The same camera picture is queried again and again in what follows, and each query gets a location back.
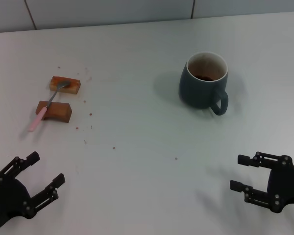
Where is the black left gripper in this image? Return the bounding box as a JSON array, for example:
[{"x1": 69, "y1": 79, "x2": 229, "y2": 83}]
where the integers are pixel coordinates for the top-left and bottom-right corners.
[{"x1": 0, "y1": 151, "x2": 66, "y2": 235}]

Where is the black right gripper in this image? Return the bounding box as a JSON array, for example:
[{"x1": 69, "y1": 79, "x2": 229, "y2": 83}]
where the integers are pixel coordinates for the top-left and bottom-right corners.
[{"x1": 229, "y1": 151, "x2": 294, "y2": 214}]

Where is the pink handled metal spoon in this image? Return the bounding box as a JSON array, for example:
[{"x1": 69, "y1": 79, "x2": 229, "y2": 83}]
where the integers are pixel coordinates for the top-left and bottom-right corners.
[{"x1": 28, "y1": 81, "x2": 71, "y2": 133}]

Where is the dark grey ceramic mug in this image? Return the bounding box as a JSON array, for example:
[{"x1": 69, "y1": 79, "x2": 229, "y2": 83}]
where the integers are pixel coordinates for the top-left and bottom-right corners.
[{"x1": 178, "y1": 51, "x2": 229, "y2": 116}]

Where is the dark brown notched wooden block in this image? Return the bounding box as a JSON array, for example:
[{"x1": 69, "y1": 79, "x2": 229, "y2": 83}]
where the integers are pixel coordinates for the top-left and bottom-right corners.
[{"x1": 35, "y1": 100, "x2": 72, "y2": 124}]

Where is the light stained wooden block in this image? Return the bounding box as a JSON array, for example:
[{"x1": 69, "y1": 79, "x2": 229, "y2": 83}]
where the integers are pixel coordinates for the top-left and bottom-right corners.
[{"x1": 49, "y1": 76, "x2": 81, "y2": 95}]

